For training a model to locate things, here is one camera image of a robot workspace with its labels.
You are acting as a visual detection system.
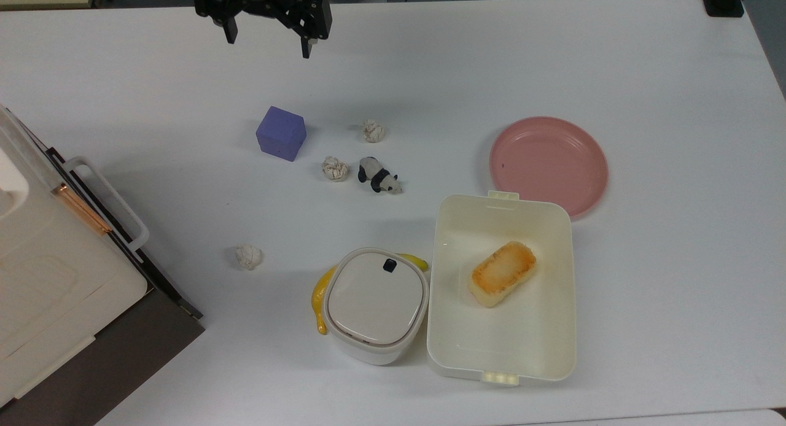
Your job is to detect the black table clamp mount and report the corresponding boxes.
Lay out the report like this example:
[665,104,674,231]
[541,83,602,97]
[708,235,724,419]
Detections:
[698,0,751,18]

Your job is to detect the pink plate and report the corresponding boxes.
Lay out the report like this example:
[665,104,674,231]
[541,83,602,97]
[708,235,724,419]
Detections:
[489,116,609,219]

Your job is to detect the purple cube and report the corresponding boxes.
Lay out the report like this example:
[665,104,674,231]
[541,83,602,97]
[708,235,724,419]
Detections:
[255,106,307,163]

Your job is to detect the cream plastic lunch box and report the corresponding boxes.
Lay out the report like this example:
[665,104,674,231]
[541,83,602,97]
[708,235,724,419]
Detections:
[426,191,577,387]

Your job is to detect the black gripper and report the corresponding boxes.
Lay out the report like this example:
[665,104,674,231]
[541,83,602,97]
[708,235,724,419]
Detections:
[191,0,333,60]

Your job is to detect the panda toy figure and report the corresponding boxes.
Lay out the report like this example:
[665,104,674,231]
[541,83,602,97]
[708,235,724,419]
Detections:
[358,157,403,195]

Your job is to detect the yellow banana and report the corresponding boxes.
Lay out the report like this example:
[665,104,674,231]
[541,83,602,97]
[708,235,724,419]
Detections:
[311,253,429,336]

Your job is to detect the white toaster oven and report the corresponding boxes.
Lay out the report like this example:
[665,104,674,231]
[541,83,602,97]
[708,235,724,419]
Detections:
[0,104,206,426]

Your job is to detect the small white lidded bin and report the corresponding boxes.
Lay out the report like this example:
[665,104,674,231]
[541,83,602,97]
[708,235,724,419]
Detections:
[323,247,429,366]

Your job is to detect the toasted bread piece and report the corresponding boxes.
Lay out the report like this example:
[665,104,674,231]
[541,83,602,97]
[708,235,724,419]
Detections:
[469,241,538,309]

